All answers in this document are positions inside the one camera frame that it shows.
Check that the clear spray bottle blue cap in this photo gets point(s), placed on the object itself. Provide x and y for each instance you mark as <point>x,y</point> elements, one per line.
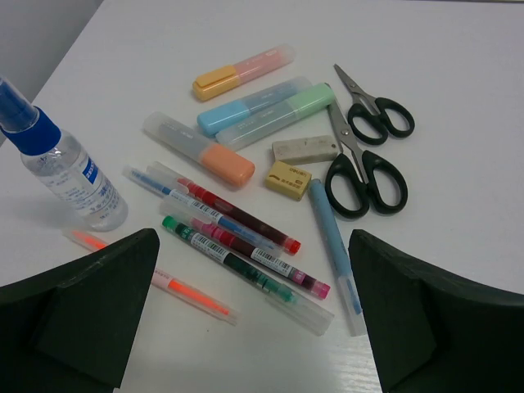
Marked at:
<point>60,162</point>

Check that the pink highlighter yellow-orange cap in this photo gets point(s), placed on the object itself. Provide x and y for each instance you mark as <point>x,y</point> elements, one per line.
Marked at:
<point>229,77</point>

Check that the light blue pen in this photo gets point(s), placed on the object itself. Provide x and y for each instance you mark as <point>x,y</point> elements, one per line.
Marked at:
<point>339,257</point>

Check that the green highlighter clear body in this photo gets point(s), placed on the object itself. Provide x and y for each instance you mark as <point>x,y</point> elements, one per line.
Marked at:
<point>276,117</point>

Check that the small black-handled scissors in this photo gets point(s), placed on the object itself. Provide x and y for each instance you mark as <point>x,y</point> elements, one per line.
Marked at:
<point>373,110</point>

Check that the white worn eraser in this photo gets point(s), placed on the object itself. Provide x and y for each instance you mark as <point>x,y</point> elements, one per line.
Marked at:
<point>301,151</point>

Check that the blue gel pen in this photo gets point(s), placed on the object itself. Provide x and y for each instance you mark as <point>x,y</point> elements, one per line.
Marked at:
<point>165,183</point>

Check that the blue highlighter clear body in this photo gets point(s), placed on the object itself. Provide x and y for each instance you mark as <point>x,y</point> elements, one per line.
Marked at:
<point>228,114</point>

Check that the large black-handled scissors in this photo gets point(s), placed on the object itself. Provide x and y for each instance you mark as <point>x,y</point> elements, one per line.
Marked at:
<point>357,166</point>

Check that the orange highlighter clear body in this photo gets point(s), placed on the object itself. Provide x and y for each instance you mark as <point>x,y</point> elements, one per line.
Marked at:
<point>219,160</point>

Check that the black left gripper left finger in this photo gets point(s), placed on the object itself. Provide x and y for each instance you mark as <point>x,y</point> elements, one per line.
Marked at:
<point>72,328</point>

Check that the green gel pen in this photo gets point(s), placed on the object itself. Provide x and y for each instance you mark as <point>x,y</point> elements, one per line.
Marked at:
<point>308,314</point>

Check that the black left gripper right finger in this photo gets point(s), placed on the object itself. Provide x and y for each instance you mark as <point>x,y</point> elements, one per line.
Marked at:
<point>434,331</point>

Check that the magenta gel pen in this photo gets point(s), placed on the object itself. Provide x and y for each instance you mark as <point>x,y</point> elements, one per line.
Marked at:
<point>176,209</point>

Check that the orange thin highlighter pen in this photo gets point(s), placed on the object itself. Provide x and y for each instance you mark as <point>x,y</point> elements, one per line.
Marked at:
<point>166,282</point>

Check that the red gel pen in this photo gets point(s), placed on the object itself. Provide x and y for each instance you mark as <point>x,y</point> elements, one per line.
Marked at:
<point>241,217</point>

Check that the yellow eraser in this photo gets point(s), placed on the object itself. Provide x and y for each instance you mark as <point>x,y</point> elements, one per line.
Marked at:
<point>287,180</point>

